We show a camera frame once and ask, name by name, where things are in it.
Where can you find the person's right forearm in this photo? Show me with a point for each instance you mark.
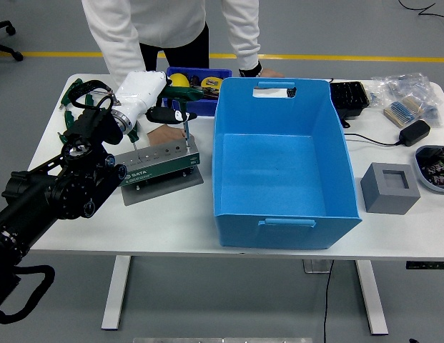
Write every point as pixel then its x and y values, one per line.
pixel 118 68

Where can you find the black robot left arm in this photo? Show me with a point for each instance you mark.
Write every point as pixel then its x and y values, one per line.
pixel 64 193

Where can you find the black power adapter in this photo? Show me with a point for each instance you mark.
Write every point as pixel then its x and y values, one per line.
pixel 414 133

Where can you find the black component tray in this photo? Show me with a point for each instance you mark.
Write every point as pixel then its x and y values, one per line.
pixel 348 94

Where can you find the large blue plastic box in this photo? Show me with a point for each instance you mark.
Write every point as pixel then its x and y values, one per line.
pixel 271 171

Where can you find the resistor tape bundle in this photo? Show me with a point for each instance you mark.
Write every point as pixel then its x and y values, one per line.
pixel 402 110

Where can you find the person's left hand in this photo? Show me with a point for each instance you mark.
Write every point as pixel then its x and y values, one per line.
pixel 271 73

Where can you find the small blue parts bin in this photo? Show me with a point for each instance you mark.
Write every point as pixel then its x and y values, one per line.
pixel 203 107

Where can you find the person's right hand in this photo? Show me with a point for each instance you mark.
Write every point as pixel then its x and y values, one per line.
pixel 166 135

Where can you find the grey bracket under table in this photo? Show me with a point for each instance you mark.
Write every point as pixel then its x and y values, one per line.
pixel 314 266

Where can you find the person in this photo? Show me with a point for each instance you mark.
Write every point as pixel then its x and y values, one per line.
pixel 164 21

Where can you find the black metal parts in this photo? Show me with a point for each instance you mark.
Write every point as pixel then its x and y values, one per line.
pixel 210 94

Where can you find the electronic components pile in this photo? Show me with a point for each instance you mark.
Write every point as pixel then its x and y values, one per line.
pixel 438 168

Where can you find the grey-blue oval tray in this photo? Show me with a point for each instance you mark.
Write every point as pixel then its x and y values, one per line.
pixel 423 180

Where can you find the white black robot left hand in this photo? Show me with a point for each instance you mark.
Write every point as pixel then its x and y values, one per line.
pixel 139 91

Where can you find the green grey hex key stand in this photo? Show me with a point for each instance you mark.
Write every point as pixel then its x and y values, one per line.
pixel 161 171

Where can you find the yellow tape measure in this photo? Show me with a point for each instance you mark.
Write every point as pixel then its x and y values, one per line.
pixel 211 83

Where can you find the grey foam cube box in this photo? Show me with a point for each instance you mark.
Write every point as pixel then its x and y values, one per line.
pixel 386 200

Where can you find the person's left forearm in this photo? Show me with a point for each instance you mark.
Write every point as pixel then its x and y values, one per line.
pixel 246 50

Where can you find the dark round part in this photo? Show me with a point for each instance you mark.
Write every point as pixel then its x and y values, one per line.
pixel 195 79

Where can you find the clear plastic parts bags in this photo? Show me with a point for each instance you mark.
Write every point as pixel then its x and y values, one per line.
pixel 407 85

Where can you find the black table control panel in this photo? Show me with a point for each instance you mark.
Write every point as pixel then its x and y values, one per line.
pixel 427 265

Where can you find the black wristwatch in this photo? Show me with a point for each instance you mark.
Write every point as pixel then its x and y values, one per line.
pixel 250 71

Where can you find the white table leg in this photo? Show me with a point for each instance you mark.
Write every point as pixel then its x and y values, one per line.
pixel 372 296
pixel 116 293

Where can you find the black office chair base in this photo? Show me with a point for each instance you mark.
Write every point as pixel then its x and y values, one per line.
pixel 3 46

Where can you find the yellow ball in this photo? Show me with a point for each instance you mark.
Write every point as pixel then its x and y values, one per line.
pixel 180 79

